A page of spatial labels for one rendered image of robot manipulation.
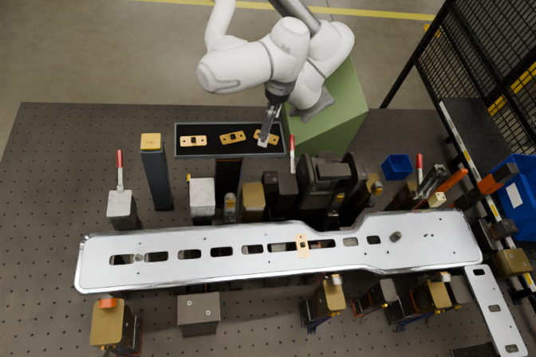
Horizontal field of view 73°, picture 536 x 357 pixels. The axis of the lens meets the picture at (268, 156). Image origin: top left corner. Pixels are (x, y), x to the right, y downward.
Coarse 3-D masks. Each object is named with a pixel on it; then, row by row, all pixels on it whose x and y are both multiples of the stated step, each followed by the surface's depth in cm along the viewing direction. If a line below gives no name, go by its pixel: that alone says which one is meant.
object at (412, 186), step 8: (408, 184) 137; (416, 184) 138; (400, 192) 141; (408, 192) 136; (392, 200) 149; (400, 200) 142; (408, 200) 137; (416, 200) 136; (384, 208) 155; (392, 208) 149; (400, 208) 142; (408, 208) 142
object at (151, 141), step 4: (144, 136) 118; (148, 136) 118; (152, 136) 119; (156, 136) 119; (160, 136) 120; (144, 140) 117; (148, 140) 118; (152, 140) 118; (156, 140) 118; (144, 144) 117; (148, 144) 117; (152, 144) 117; (156, 144) 117; (144, 148) 116; (148, 148) 116; (152, 148) 116; (156, 148) 117
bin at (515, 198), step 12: (516, 156) 140; (528, 156) 140; (528, 168) 147; (516, 180) 135; (528, 180) 148; (504, 192) 140; (516, 192) 134; (528, 192) 129; (504, 204) 140; (516, 204) 134; (528, 204) 129; (516, 216) 133; (528, 216) 128; (528, 228) 128; (528, 240) 133
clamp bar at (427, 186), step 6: (432, 168) 124; (438, 168) 123; (444, 168) 123; (432, 174) 124; (438, 174) 123; (444, 174) 121; (426, 180) 127; (432, 180) 128; (420, 186) 131; (426, 186) 131; (420, 192) 131; (426, 192) 132
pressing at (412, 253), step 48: (96, 240) 113; (144, 240) 116; (192, 240) 118; (240, 240) 120; (288, 240) 123; (336, 240) 126; (384, 240) 128; (432, 240) 131; (96, 288) 106; (144, 288) 108
